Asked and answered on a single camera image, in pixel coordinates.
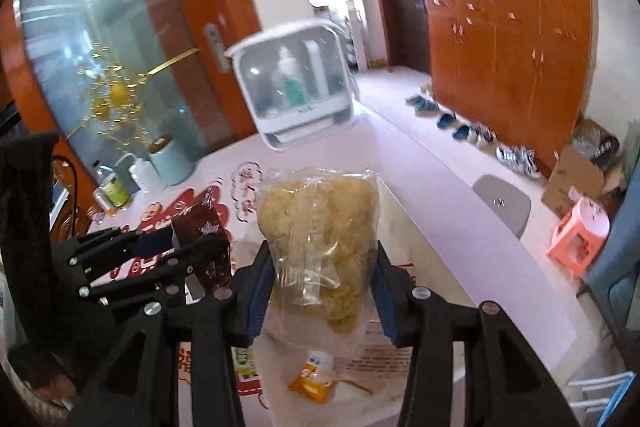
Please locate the white metal rack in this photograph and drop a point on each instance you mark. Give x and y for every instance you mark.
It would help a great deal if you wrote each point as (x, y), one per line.
(600, 389)

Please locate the cardboard box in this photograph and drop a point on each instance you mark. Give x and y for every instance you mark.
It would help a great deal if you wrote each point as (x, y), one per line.
(575, 182)

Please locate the white squeeze bottle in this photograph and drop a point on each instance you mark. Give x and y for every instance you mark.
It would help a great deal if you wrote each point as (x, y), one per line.
(142, 174)

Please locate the orange and white snack bar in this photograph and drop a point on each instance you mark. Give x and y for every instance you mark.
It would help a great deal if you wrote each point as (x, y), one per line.
(311, 379)

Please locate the teal canister brown lid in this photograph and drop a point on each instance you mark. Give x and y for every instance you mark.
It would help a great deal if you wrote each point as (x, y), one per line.
(172, 162)

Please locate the yellow crispy noodle snack packet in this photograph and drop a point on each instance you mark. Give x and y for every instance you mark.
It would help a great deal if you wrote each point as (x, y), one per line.
(315, 217)

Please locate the clear printed cake packet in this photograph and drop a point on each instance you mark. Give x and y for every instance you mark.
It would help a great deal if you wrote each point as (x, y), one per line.
(385, 362)

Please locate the blue cloth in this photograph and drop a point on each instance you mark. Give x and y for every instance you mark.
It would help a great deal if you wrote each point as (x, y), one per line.
(617, 267)

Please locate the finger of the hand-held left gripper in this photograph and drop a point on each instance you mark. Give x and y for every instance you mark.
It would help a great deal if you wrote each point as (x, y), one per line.
(200, 254)
(155, 242)

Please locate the pink plastic stool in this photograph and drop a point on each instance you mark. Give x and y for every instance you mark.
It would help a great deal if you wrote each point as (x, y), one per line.
(580, 232)

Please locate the wooden hallway cabinet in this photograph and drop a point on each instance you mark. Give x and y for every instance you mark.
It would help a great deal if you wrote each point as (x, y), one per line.
(525, 57)

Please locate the row of shoes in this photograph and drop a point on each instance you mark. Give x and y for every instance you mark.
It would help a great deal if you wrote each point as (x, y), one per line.
(475, 134)

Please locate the dark brown snack packet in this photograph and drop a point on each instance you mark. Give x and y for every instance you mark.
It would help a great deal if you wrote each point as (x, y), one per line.
(200, 227)

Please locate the glass bottle green label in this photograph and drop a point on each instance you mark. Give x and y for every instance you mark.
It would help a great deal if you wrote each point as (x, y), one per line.
(114, 189)

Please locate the grey chair seat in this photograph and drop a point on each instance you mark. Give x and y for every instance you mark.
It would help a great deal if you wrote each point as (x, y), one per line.
(502, 204)

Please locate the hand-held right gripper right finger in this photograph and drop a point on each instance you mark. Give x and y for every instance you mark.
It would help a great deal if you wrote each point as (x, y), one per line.
(386, 304)

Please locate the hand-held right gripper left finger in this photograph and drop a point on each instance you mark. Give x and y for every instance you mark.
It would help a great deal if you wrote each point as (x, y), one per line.
(252, 307)

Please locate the green label snack packet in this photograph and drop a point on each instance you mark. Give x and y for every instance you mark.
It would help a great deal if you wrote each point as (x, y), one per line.
(245, 361)

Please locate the dark plastic bag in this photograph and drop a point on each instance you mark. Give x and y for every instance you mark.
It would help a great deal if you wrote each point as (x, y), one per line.
(597, 142)

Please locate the white countertop sterilizer appliance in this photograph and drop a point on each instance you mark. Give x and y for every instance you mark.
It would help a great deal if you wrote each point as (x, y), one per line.
(290, 82)

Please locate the frosted glass sliding door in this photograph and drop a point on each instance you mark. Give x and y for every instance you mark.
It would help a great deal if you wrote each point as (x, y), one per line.
(100, 32)

